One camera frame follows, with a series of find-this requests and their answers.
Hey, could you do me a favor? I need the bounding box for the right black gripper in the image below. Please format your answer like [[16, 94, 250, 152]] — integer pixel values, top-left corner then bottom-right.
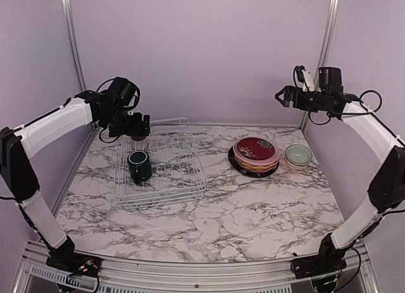
[[275, 85, 329, 111]]

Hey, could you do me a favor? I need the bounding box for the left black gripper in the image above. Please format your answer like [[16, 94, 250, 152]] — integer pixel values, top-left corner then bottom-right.
[[101, 105, 149, 136]]

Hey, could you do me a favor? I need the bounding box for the brown and white cup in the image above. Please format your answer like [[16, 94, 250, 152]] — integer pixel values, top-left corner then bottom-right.
[[130, 136, 149, 151]]

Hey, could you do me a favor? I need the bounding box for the dark green mug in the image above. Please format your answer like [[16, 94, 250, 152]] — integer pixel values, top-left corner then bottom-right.
[[127, 151, 153, 185]]

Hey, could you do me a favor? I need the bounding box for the pale green bowl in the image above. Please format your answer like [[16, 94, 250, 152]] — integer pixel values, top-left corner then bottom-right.
[[285, 144, 313, 166]]

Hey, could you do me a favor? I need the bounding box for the pink plate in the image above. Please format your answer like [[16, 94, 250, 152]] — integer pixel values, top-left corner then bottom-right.
[[233, 139, 280, 166]]

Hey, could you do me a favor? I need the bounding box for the dark brown plate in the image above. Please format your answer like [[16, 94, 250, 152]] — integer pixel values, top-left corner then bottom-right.
[[236, 137, 275, 160]]

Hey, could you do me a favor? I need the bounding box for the red patterned white bowl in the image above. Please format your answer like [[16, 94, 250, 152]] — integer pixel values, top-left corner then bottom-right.
[[286, 161, 308, 171]]

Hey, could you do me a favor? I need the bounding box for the yellow polka dot plate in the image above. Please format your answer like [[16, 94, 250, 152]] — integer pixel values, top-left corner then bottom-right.
[[235, 158, 279, 173]]

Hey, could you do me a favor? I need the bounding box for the black striped plate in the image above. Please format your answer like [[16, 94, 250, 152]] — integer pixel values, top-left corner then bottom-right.
[[228, 147, 280, 178]]

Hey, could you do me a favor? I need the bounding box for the maroon polka dot plate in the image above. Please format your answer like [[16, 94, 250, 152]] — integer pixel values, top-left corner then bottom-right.
[[230, 161, 279, 174]]

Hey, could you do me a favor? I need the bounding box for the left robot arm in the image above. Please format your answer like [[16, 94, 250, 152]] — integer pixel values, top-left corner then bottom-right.
[[1, 89, 144, 271]]

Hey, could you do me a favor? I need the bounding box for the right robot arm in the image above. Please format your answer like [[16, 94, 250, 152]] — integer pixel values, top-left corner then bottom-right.
[[275, 85, 404, 273]]

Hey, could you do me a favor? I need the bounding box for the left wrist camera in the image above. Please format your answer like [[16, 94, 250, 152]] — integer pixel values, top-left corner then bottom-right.
[[96, 77, 140, 110]]

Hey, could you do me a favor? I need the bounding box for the white wire dish rack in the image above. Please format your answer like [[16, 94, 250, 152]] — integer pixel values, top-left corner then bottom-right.
[[113, 117, 208, 209]]

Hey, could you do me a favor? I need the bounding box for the right aluminium frame post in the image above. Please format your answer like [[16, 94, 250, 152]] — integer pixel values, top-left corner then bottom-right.
[[300, 0, 342, 131]]

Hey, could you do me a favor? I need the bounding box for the aluminium frame post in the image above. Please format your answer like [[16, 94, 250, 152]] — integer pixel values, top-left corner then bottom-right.
[[300, 0, 342, 131], [61, 0, 87, 92]]

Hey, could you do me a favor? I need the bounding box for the left aluminium frame post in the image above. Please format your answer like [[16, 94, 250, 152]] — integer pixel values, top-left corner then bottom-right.
[[61, 0, 87, 92]]

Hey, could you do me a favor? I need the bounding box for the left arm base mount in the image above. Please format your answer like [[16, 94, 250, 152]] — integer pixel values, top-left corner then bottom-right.
[[46, 252, 102, 277]]

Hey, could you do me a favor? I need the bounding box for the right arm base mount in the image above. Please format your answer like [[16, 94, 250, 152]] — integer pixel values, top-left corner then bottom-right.
[[290, 255, 347, 279]]

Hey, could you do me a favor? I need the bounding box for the front aluminium rail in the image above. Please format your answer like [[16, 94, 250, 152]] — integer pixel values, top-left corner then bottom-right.
[[11, 241, 380, 292]]

